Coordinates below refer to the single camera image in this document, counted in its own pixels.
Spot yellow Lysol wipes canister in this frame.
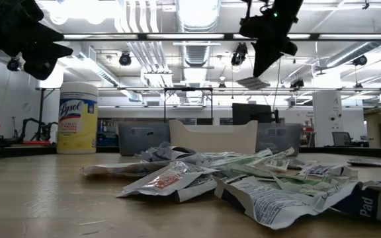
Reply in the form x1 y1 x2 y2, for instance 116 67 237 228
56 81 99 155

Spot background black robot arms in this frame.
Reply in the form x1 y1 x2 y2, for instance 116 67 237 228
11 117 60 145

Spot blue storage shelf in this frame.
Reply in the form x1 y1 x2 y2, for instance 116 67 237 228
96 118 120 147

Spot translucent grey plastic bin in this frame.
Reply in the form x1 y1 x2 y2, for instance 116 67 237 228
118 122 172 157
255 122 302 156

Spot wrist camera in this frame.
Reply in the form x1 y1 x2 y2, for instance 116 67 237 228
0 0 45 21
238 15 264 40

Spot black ceiling spotlight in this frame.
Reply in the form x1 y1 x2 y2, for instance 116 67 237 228
230 42 249 67
118 51 133 67
352 54 369 67
6 57 22 73

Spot white light panel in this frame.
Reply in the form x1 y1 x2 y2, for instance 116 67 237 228
35 62 65 91

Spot black overhead rig beam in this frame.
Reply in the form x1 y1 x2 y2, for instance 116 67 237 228
61 32 381 42

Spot white navy pad packet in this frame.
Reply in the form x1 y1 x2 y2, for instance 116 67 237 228
346 158 381 169
297 163 359 180

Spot large white ceiling duct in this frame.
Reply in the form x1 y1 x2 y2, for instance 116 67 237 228
325 15 381 69

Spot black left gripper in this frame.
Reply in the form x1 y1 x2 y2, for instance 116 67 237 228
0 13 74 81

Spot white rectangular ceiling duct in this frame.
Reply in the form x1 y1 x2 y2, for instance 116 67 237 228
65 44 144 103

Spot white text-printed packet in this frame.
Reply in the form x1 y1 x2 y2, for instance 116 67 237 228
263 157 308 172
176 180 218 204

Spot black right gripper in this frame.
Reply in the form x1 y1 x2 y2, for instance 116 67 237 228
252 15 299 79

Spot white plastic bin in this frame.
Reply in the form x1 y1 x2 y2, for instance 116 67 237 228
168 119 259 157

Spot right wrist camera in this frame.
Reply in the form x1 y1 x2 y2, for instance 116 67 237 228
238 15 264 40

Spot black light stand pole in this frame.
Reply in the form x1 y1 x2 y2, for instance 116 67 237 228
38 88 46 141

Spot dark office chair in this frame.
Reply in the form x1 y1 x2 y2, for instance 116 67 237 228
331 131 355 148

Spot crumpled grey-white packet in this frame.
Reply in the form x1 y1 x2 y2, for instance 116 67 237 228
134 141 197 163

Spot black monitor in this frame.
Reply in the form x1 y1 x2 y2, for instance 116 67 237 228
232 102 273 126

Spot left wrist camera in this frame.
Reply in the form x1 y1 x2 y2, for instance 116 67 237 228
0 0 45 21

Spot white pillar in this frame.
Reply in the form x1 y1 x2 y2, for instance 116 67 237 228
312 90 344 148

